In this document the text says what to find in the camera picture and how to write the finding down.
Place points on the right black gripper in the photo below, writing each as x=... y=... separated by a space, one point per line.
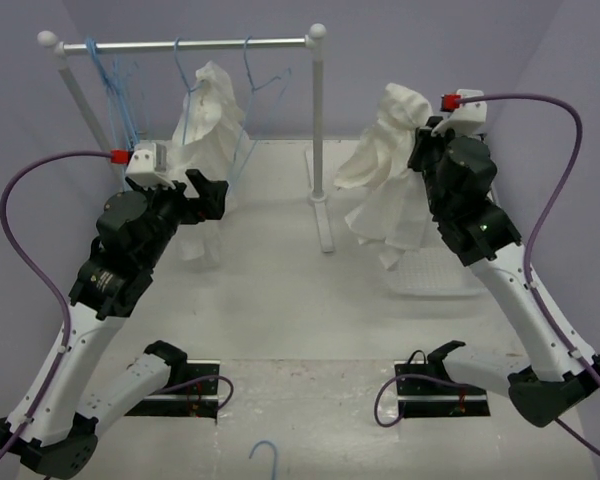
x=425 y=139

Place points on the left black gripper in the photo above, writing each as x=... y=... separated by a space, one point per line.
x=208 y=205

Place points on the white skirt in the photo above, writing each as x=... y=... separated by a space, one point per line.
x=394 y=213

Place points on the blue wire hanger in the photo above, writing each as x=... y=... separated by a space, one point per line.
x=245 y=145

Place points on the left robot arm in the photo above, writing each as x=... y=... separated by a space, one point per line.
x=56 y=427

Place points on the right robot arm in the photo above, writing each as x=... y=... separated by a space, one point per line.
x=558 y=369

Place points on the blue hanger holding garment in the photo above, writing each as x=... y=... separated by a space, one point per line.
x=182 y=70

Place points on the bundle of blue hangers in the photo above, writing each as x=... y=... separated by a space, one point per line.
x=128 y=114

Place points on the white and silver clothes rack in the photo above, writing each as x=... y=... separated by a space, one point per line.
x=313 y=41

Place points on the clear plastic basket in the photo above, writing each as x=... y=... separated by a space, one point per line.
x=432 y=272

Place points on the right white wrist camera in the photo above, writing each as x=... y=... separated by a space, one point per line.
x=463 y=119

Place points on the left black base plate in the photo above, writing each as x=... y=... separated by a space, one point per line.
x=198 y=400

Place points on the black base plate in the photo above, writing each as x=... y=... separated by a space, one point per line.
x=198 y=400
x=419 y=398

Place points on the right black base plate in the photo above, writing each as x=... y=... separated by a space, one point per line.
x=419 y=398

